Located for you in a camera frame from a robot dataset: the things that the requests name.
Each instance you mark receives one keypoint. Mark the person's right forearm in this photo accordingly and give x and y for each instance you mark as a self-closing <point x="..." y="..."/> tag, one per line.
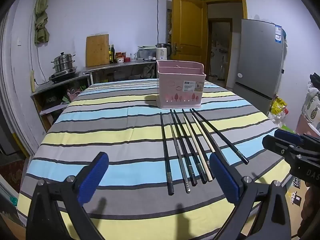
<point x="312" y="210"/>

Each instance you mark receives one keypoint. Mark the yellow oil bottle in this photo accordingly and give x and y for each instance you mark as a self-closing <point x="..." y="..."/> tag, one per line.
<point x="110" y="55"/>

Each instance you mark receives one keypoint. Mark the silver chopstick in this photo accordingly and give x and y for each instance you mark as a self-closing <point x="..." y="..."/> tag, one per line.
<point x="178" y="155"/>

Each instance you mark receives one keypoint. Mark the white electric kettle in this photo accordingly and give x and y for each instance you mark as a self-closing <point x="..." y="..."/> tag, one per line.
<point x="162" y="53"/>

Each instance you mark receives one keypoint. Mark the steel steamer pot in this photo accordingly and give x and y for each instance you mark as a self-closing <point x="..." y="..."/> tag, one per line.
<point x="62" y="63"/>

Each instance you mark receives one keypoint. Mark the long cream chopstick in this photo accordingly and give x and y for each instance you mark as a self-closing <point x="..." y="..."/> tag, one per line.
<point x="198" y="150"/>

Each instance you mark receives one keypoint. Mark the dark oil bottle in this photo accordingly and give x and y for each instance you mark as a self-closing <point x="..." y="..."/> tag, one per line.
<point x="113" y="53"/>

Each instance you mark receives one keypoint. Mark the grey refrigerator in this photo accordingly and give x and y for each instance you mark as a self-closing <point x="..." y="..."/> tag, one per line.
<point x="257" y="60"/>

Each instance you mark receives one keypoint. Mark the white plastic bag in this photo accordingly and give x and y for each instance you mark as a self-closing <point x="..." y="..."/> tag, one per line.
<point x="276" y="118"/>

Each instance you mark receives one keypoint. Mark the clear storage box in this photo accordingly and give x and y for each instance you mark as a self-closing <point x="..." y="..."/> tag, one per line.
<point x="146" y="53"/>

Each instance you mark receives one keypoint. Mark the steel kitchen table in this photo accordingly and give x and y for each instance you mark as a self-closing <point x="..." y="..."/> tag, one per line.
<point x="120" y="65"/>

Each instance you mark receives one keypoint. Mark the wooden cutting board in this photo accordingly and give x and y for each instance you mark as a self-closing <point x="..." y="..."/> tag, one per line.
<point x="97" y="52"/>

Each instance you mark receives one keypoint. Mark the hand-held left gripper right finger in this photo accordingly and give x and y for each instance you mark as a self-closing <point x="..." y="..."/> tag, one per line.
<point x="225" y="180"/>

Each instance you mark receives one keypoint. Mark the row of black chopsticks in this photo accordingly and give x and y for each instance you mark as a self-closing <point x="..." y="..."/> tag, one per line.
<point x="166" y="155"/>

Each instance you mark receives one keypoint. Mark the yellow wooden door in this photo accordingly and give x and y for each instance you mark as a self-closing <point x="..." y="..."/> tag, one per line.
<point x="187" y="30"/>

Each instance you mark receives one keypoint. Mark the striped tablecloth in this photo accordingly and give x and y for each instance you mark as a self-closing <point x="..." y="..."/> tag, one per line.
<point x="100" y="120"/>

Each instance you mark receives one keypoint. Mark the pink utensil basket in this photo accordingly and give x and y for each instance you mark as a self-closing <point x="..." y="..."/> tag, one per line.
<point x="172" y="85"/>

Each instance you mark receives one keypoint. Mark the steel corner shelf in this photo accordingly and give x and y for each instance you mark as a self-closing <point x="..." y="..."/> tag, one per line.
<point x="60" y="83"/>

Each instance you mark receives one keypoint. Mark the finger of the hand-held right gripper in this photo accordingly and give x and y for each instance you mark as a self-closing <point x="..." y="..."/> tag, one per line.
<point x="275" y="143"/>
<point x="287" y="135"/>

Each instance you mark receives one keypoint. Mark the beige power strip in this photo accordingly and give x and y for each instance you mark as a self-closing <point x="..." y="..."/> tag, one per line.
<point x="32" y="81"/>

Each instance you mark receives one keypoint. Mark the red sauce jar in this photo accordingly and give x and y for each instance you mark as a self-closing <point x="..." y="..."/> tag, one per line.
<point x="120" y="58"/>

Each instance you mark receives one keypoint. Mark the pineapple print cloth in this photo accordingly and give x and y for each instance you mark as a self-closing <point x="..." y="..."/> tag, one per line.
<point x="312" y="107"/>

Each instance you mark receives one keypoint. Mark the wall calendar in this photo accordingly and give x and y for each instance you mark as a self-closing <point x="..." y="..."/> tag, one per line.
<point x="169" y="22"/>

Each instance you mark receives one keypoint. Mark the yellow snack bag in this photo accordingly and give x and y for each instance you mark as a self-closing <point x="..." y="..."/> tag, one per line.
<point x="278" y="105"/>

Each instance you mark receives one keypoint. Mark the black cloth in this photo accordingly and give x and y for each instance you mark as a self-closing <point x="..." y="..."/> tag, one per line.
<point x="315" y="78"/>

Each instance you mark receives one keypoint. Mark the induction stove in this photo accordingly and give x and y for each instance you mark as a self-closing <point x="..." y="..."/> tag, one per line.
<point x="62" y="76"/>

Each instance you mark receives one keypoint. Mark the green hanging curtain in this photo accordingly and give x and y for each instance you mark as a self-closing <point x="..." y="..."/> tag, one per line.
<point x="41" y="17"/>

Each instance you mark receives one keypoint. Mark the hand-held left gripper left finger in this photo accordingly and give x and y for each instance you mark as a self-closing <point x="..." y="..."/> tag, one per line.
<point x="93" y="177"/>

